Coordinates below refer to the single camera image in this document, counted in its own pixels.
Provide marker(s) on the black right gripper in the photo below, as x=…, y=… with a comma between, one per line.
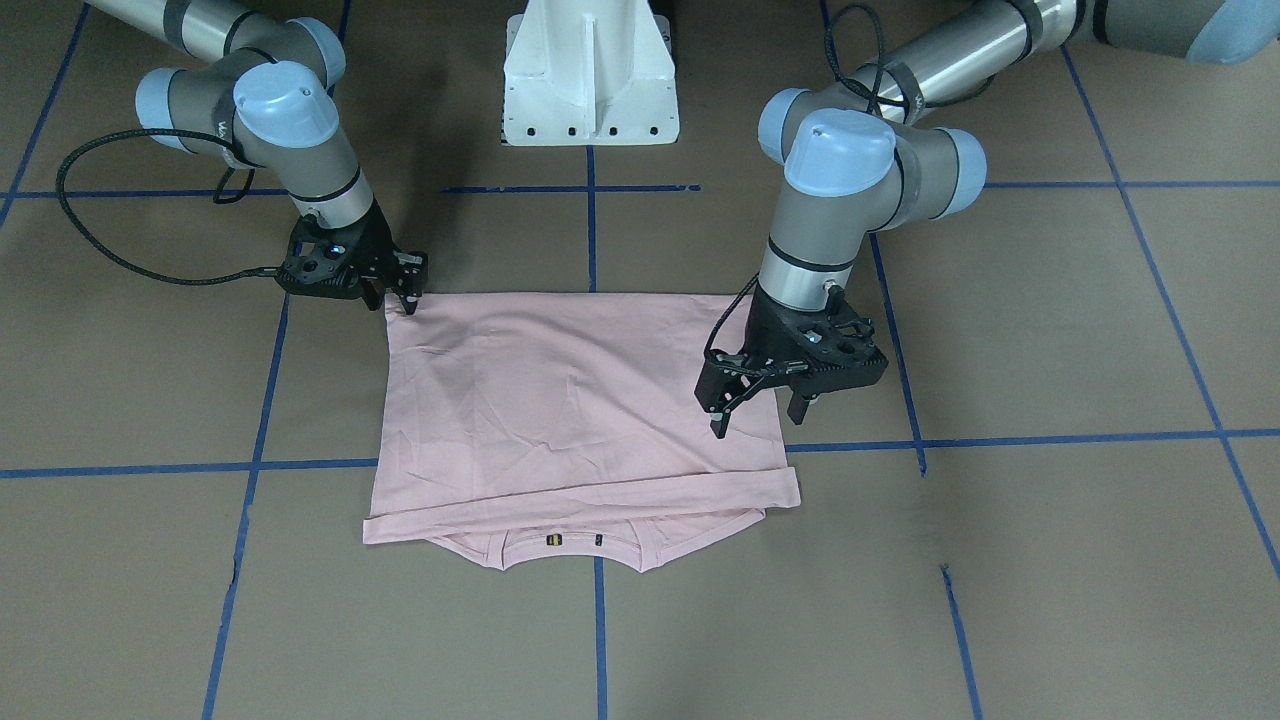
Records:
x=375, y=247

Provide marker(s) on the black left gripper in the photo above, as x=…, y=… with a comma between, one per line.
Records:
x=764, y=338

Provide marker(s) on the pink Snoopy t-shirt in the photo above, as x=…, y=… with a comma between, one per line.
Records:
x=526, y=426

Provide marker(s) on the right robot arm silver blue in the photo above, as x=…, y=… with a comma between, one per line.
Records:
x=261, y=101

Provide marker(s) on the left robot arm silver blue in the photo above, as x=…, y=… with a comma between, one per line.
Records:
x=855, y=162

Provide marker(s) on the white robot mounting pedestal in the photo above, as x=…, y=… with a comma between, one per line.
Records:
x=579, y=73

